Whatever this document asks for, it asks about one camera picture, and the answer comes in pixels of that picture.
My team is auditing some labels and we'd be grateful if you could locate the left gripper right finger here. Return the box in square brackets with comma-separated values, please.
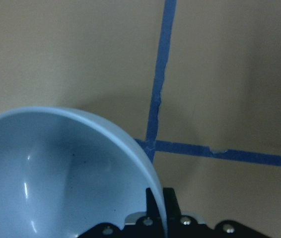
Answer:
[163, 187, 181, 220]

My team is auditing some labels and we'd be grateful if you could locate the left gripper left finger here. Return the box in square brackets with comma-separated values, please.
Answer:
[145, 188, 162, 220]

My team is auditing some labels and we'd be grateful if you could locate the blue bowl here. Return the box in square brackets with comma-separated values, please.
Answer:
[0, 107, 167, 238]

